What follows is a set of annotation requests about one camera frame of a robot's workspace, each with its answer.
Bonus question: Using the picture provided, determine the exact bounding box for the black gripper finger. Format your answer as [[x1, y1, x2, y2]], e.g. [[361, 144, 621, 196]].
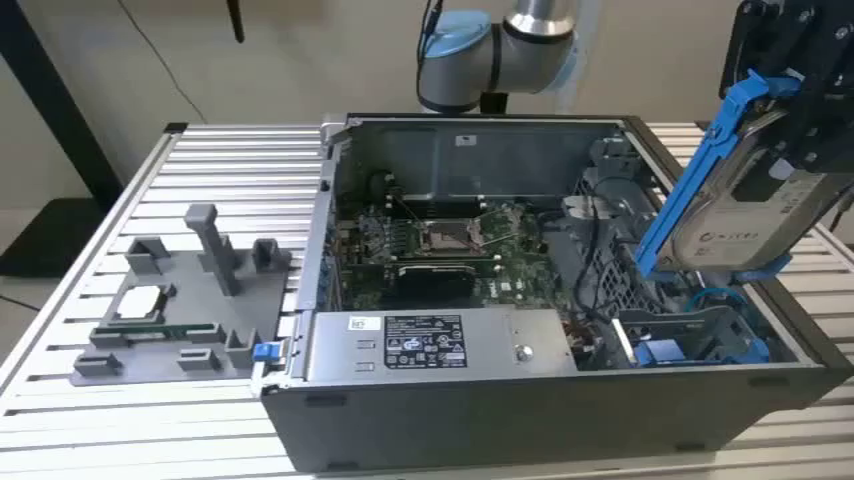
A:
[[781, 0, 854, 175], [720, 0, 797, 100]]

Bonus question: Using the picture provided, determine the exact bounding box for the hard disk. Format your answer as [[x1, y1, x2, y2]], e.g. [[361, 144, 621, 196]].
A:
[[633, 68, 854, 287]]

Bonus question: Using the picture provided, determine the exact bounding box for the blue disk wire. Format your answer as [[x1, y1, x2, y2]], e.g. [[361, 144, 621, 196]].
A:
[[685, 283, 750, 322]]

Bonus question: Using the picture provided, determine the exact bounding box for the grey metal disk bay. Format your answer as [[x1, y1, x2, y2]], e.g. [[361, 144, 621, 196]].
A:
[[564, 135, 676, 321]]

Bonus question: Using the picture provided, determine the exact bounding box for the blue disk carrier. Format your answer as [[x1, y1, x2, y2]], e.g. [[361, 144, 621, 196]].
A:
[[632, 338, 690, 367]]

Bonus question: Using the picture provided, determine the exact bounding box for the green motherboard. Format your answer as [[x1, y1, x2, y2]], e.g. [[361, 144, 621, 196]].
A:
[[333, 198, 577, 312]]

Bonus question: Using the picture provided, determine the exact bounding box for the CPU socket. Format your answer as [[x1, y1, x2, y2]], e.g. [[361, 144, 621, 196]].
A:
[[415, 217, 484, 252]]

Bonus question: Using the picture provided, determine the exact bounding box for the black graphics card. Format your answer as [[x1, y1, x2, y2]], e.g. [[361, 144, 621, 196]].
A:
[[395, 263, 480, 304]]

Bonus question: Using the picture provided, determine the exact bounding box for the black antenna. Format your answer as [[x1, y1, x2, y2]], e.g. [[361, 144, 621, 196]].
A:
[[225, 0, 247, 45]]

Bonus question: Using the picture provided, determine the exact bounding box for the black open PC case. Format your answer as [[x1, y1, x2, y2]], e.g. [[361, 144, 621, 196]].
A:
[[250, 112, 854, 474]]

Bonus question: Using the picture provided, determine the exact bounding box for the silver power supply box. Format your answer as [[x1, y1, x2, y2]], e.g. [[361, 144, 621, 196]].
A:
[[303, 308, 580, 382]]

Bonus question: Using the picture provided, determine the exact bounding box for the grey parts rack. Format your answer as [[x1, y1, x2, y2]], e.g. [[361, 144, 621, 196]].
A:
[[70, 203, 295, 388]]

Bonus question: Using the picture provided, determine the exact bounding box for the green RAM stick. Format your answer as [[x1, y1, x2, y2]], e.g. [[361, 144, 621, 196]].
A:
[[99, 323, 223, 338]]

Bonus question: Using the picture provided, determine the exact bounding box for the silver CPU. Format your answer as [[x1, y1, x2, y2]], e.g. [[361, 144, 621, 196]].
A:
[[115, 286, 169, 321]]

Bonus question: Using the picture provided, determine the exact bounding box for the black stand with base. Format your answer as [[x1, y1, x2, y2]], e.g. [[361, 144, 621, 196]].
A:
[[0, 0, 130, 279]]

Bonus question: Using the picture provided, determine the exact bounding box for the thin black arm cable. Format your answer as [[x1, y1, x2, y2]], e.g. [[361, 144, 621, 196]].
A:
[[418, 0, 447, 57]]

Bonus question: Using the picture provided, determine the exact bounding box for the long black case wire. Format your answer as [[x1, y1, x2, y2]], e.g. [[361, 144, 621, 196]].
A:
[[573, 195, 626, 324]]

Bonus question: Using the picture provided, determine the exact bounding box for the thin black wall cable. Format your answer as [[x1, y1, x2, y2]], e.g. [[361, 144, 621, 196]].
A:
[[117, 0, 210, 124]]

